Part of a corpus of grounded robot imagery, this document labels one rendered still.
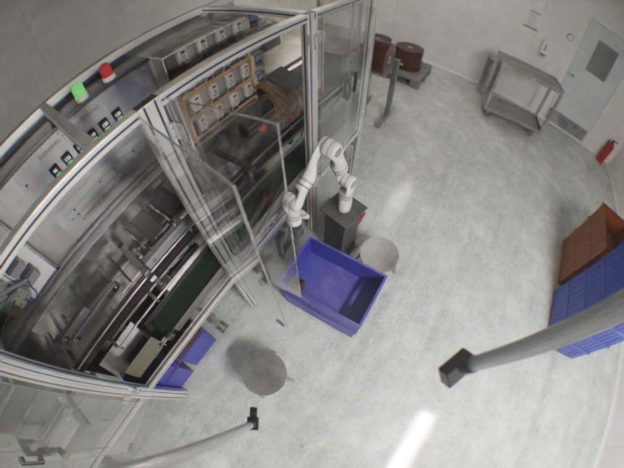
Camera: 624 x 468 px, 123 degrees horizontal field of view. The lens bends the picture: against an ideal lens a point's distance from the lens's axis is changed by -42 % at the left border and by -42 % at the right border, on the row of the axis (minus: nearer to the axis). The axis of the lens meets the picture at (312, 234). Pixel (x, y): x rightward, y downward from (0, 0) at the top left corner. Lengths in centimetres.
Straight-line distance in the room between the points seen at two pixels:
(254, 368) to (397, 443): 116
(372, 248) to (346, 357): 84
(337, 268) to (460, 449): 173
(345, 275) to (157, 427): 189
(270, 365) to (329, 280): 73
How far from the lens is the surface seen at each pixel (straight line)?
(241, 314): 231
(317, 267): 213
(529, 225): 348
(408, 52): 465
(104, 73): 143
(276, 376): 193
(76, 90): 139
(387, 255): 220
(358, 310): 203
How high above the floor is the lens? 216
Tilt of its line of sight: 59 degrees down
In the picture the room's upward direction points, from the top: 1 degrees counter-clockwise
